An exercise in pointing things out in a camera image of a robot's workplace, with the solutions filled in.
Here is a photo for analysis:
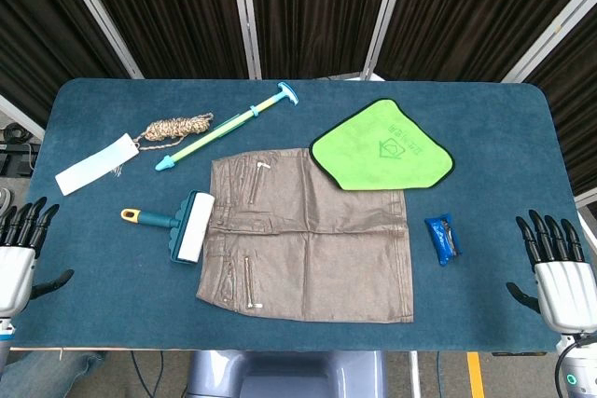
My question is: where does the brown leather skirt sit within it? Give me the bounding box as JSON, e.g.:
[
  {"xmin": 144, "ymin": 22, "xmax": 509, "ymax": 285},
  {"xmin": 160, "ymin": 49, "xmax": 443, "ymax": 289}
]
[{"xmin": 194, "ymin": 146, "xmax": 415, "ymax": 324}]

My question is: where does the black floor equipment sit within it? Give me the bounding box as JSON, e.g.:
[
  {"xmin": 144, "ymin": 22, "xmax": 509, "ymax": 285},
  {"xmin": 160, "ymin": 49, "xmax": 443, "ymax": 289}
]
[{"xmin": 0, "ymin": 121, "xmax": 39, "ymax": 178}]

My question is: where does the white paper tag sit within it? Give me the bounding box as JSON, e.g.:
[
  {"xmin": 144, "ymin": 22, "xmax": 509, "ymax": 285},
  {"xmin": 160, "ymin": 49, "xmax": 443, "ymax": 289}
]
[{"xmin": 54, "ymin": 132, "xmax": 138, "ymax": 197}]

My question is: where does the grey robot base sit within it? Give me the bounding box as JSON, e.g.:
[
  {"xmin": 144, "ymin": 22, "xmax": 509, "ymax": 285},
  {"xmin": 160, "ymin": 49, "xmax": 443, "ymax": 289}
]
[{"xmin": 186, "ymin": 350, "xmax": 388, "ymax": 398}]

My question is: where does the blue green hand pump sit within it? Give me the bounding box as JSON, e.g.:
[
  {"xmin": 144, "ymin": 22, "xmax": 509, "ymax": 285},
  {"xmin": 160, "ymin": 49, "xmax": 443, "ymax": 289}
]
[{"xmin": 154, "ymin": 81, "xmax": 299, "ymax": 172}]

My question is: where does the black floor cable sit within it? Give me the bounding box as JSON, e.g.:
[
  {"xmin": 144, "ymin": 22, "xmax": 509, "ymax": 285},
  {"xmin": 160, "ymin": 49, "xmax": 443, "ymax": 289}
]
[{"xmin": 129, "ymin": 350, "xmax": 165, "ymax": 398}]

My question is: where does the beige braided rope bundle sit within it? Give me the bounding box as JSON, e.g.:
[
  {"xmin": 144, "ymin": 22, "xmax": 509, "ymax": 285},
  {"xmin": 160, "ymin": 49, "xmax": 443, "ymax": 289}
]
[{"xmin": 132, "ymin": 112, "xmax": 215, "ymax": 153}]

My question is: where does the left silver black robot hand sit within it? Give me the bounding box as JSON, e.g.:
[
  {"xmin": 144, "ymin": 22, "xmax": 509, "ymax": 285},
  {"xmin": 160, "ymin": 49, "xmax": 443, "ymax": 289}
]
[{"xmin": 0, "ymin": 196, "xmax": 75, "ymax": 320}]

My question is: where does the blue table cover mat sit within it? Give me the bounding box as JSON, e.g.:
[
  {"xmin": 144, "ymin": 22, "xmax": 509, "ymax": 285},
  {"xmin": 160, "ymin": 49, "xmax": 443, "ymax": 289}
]
[{"xmin": 8, "ymin": 78, "xmax": 579, "ymax": 353}]

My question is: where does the dark pleated curtain panel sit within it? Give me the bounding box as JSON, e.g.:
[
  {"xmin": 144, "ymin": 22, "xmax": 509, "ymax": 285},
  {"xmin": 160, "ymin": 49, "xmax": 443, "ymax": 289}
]
[
  {"xmin": 380, "ymin": 0, "xmax": 597, "ymax": 82},
  {"xmin": 72, "ymin": 0, "xmax": 249, "ymax": 80},
  {"xmin": 246, "ymin": 0, "xmax": 398, "ymax": 80},
  {"xmin": 524, "ymin": 20, "xmax": 597, "ymax": 197},
  {"xmin": 0, "ymin": 0, "xmax": 134, "ymax": 129}
]

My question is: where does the blue denim trouser leg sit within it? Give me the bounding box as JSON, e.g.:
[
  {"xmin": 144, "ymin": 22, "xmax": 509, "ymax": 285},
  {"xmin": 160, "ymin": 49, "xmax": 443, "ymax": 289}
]
[{"xmin": 0, "ymin": 350, "xmax": 107, "ymax": 398}]

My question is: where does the yellow floor tape strip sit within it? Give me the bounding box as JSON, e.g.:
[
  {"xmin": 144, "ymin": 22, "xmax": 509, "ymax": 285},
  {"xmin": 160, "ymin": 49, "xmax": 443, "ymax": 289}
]
[{"xmin": 466, "ymin": 351, "xmax": 486, "ymax": 398}]

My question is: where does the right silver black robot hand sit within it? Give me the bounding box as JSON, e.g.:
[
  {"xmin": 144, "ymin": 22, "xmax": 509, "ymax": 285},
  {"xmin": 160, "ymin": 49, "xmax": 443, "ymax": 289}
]
[{"xmin": 506, "ymin": 209, "xmax": 597, "ymax": 336}]

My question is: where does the green black-edged microfibre cloth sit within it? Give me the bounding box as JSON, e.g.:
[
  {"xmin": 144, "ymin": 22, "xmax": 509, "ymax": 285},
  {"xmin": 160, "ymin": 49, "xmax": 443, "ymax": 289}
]
[{"xmin": 309, "ymin": 98, "xmax": 456, "ymax": 193}]

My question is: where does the teal yellow lint roller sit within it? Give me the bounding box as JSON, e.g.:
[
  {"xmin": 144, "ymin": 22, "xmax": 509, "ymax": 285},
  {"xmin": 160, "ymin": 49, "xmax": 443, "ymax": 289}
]
[{"xmin": 119, "ymin": 190, "xmax": 216, "ymax": 265}]

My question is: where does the white table leg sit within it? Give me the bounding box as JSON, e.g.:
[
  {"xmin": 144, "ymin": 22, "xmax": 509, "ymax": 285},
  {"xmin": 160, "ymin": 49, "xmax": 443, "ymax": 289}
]
[{"xmin": 407, "ymin": 350, "xmax": 422, "ymax": 398}]

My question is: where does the blue plastic packet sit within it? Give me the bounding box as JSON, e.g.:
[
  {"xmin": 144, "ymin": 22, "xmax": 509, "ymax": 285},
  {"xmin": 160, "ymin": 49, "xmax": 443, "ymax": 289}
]
[{"xmin": 423, "ymin": 213, "xmax": 464, "ymax": 268}]

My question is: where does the white screen frame post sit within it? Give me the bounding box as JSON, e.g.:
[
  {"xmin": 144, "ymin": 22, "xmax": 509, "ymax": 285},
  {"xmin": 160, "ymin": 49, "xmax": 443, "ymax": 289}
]
[
  {"xmin": 227, "ymin": 0, "xmax": 263, "ymax": 81},
  {"xmin": 501, "ymin": 0, "xmax": 597, "ymax": 85},
  {"xmin": 52, "ymin": 0, "xmax": 145, "ymax": 80},
  {"xmin": 360, "ymin": 0, "xmax": 412, "ymax": 82},
  {"xmin": 0, "ymin": 93, "xmax": 47, "ymax": 139}
]

